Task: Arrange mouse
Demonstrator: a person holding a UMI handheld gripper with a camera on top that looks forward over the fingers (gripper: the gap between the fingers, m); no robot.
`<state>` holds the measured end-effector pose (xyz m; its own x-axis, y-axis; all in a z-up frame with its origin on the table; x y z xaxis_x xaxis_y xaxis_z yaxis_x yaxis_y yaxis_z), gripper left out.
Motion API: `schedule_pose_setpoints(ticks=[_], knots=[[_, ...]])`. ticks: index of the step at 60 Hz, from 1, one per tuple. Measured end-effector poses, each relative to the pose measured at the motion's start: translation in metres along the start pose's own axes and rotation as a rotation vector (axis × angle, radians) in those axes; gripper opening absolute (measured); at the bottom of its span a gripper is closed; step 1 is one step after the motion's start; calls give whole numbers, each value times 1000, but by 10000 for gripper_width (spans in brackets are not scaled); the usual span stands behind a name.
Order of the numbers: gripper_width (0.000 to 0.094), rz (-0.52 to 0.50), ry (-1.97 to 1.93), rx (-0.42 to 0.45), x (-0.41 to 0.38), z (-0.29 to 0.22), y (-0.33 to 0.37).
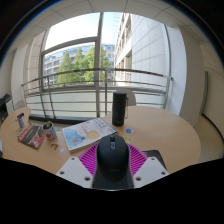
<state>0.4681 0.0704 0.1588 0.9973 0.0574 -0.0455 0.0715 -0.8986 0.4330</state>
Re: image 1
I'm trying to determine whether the white chair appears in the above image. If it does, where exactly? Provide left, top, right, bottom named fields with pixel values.
left=114, top=87, right=137, bottom=107
left=13, top=99, right=27, bottom=110

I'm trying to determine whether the red magazine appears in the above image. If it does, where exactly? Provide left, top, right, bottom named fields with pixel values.
left=17, top=124, right=47, bottom=150

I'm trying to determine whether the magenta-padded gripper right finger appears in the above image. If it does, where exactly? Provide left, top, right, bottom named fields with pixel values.
left=127, top=143, right=170, bottom=190

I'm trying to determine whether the white mug with plant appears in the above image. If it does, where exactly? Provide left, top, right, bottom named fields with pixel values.
left=42, top=121, right=58, bottom=141

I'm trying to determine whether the black drink bottle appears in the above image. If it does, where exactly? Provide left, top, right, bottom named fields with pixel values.
left=111, top=90, right=129, bottom=127

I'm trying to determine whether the black computer mouse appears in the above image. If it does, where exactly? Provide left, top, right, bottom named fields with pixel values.
left=95, top=134, right=131, bottom=184

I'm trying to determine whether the metal balcony railing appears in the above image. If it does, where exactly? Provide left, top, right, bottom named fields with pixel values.
left=21, top=67, right=174, bottom=118

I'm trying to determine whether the black office printer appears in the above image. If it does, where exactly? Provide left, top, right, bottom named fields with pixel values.
left=0, top=93, right=14, bottom=124

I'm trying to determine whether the light blue picture book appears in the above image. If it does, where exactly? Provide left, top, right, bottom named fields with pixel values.
left=61, top=117, right=118, bottom=153

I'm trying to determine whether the black printed mouse pad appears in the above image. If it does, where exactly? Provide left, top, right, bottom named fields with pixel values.
left=141, top=149, right=168, bottom=170

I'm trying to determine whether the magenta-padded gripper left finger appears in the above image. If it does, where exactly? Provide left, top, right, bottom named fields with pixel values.
left=55, top=143, right=100, bottom=189

